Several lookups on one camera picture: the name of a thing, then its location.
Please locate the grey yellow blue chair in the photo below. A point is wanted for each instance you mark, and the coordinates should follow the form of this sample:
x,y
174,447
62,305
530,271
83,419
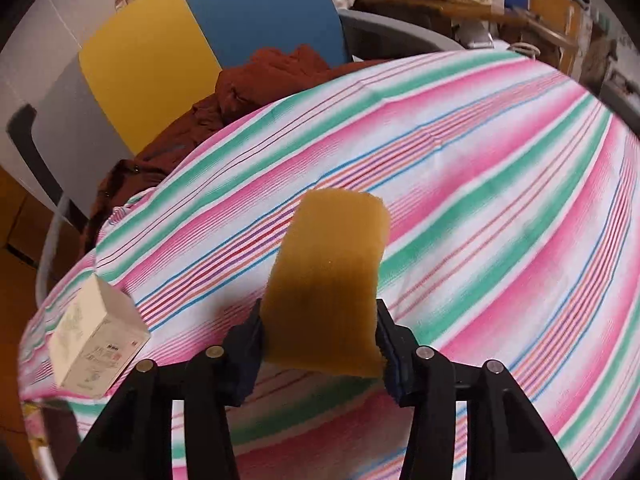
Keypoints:
x,y
105,99

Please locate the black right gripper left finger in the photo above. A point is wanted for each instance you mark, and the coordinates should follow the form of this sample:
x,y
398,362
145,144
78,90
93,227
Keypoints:
x,y
131,439

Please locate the wooden desk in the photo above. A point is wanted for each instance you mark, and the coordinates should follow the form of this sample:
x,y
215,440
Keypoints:
x,y
469,11

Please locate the yellow sponge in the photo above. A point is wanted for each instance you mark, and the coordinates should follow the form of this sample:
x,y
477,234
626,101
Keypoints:
x,y
319,306

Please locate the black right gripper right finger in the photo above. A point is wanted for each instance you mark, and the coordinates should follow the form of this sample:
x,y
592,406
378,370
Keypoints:
x,y
506,438

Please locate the beige cardboard box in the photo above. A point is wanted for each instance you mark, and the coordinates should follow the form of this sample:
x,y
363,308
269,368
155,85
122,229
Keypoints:
x,y
99,334

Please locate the dark red cloth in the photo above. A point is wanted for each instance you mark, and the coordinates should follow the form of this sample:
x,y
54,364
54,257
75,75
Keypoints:
x,y
268,76

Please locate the striped pink green bedsheet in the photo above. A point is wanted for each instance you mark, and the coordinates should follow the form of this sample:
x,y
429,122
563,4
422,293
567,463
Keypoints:
x,y
513,196

